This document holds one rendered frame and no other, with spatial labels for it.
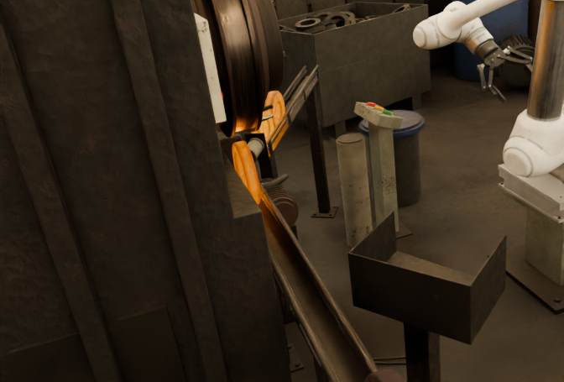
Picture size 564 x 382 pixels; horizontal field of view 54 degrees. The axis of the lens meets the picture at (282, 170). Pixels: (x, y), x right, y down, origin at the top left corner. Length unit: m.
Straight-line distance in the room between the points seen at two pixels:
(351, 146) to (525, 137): 0.73
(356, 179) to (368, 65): 1.63
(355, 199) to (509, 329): 0.80
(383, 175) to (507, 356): 0.92
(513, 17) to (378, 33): 1.29
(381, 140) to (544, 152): 0.77
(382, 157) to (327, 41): 1.38
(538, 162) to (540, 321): 0.59
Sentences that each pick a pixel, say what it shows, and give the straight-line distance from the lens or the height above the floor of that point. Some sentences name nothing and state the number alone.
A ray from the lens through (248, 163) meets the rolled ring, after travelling 1.48.
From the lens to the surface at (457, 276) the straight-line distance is 1.33.
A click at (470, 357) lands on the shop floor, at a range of 2.02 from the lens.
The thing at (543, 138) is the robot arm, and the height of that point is 0.66.
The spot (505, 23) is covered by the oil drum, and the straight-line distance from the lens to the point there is 4.80.
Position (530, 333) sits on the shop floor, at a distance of 2.13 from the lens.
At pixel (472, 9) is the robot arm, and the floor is 1.03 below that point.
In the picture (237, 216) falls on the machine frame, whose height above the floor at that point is 0.87.
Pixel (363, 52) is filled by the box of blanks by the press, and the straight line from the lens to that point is 3.86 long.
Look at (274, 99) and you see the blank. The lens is 2.14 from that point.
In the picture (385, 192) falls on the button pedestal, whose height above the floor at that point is 0.23.
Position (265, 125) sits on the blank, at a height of 0.71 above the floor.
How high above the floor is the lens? 1.36
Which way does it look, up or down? 23 degrees down
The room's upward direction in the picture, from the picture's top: 9 degrees counter-clockwise
